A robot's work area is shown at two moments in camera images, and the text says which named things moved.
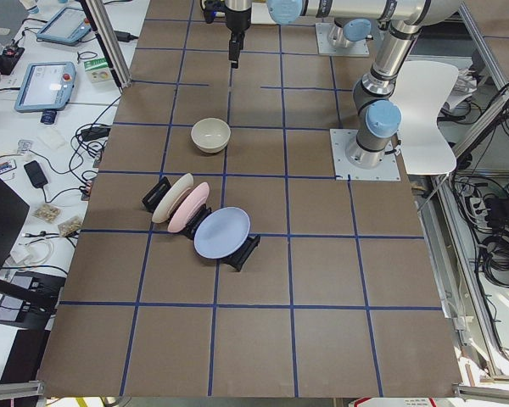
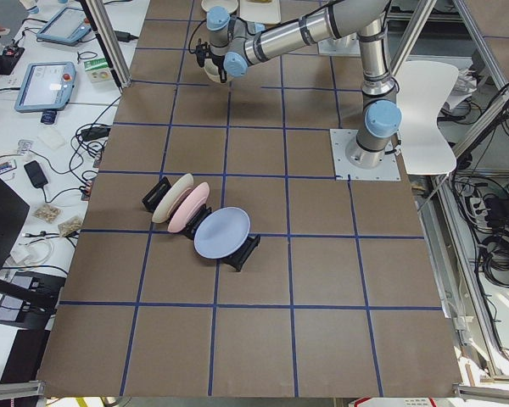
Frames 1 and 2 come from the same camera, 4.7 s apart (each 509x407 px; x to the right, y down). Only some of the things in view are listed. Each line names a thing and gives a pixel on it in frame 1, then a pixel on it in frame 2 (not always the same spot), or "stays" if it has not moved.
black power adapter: (35, 174) stays
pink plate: (192, 207) stays
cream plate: (168, 203) stays
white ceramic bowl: (210, 135) -> (213, 70)
